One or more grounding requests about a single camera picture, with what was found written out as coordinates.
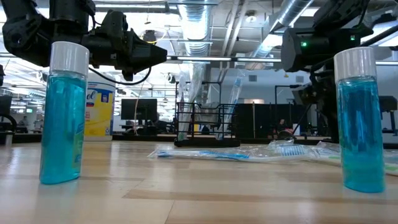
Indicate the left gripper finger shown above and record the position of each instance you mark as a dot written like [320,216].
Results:
[152,56]

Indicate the teal mouthwash bottle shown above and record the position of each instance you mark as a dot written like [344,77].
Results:
[360,133]
[63,124]

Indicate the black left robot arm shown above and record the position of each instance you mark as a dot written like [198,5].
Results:
[28,31]

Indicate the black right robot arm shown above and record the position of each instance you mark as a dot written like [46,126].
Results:
[311,46]

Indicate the person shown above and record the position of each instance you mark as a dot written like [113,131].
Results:
[281,126]
[23,122]

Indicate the black computer monitor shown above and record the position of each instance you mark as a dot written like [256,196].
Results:
[139,109]

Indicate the black stand with screen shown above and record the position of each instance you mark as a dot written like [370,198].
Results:
[388,104]

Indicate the long ceiling light bar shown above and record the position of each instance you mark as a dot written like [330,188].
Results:
[217,58]

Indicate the yellow disinfectant wipes canister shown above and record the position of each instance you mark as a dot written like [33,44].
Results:
[101,115]

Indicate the black partition panel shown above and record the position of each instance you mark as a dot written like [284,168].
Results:
[244,121]

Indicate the round ceiling fixture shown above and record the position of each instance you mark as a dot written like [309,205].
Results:
[251,18]

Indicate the dark screen on stand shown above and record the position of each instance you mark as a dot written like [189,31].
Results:
[4,105]

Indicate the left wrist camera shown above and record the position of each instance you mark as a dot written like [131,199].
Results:
[115,21]

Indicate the ribbed silver air duct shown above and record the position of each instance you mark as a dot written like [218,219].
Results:
[195,28]

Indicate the black gantry frame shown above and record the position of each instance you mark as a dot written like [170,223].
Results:
[283,86]

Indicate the black aluminium table frame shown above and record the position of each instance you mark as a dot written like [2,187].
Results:
[149,137]

